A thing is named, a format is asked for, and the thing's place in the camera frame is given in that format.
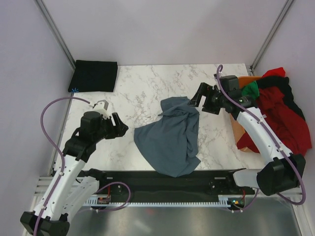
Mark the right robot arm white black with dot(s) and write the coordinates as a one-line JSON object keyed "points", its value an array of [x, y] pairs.
{"points": [[283, 170]]}

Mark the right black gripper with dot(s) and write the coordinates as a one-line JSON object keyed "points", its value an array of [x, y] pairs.
{"points": [[205, 89]]}

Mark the green t shirt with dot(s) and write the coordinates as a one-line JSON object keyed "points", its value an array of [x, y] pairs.
{"points": [[251, 90]]}

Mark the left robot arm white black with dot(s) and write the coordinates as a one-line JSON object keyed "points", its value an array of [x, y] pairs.
{"points": [[58, 206]]}

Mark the right aluminium frame post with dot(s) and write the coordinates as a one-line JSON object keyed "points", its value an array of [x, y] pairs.
{"points": [[272, 32]]}

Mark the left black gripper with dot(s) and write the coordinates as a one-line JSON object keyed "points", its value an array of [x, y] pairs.
{"points": [[120, 129]]}

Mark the left aluminium frame post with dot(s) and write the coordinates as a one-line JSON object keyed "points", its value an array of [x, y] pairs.
{"points": [[55, 31]]}

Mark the black t shirt in basket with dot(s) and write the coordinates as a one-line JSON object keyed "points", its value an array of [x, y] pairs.
{"points": [[280, 86]]}

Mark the aluminium frame extrusion base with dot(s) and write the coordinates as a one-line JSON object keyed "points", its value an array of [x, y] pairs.
{"points": [[42, 185]]}

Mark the blue-grey t shirt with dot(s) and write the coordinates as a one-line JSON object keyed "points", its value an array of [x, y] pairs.
{"points": [[170, 145]]}

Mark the white slotted cable duct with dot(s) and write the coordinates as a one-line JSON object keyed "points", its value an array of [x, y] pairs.
{"points": [[222, 201]]}

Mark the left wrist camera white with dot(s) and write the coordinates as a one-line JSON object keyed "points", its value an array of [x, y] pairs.
{"points": [[101, 107]]}

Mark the red t shirt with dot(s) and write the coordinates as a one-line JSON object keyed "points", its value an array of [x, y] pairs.
{"points": [[290, 128]]}

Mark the folded black t shirt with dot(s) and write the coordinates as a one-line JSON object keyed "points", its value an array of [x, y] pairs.
{"points": [[94, 76]]}

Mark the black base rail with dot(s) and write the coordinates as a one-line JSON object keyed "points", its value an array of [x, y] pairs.
{"points": [[150, 186]]}

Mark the aluminium frame post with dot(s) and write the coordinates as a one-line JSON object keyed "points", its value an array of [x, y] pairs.
{"points": [[272, 32], [55, 31]]}

